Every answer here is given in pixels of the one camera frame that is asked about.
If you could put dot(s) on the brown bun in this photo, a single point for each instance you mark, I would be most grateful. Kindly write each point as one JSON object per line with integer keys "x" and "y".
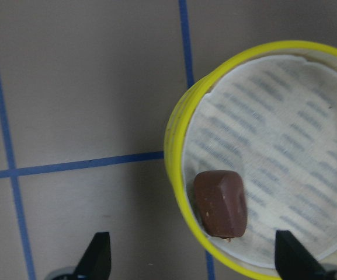
{"x": 220, "y": 199}

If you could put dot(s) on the side yellow bamboo steamer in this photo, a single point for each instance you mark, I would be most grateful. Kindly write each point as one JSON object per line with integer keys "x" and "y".
{"x": 269, "y": 114}

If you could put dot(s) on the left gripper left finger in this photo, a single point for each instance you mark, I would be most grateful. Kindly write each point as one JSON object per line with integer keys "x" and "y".
{"x": 95, "y": 262}

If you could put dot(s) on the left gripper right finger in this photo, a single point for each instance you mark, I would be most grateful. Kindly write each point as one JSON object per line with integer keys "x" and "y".
{"x": 292, "y": 259}

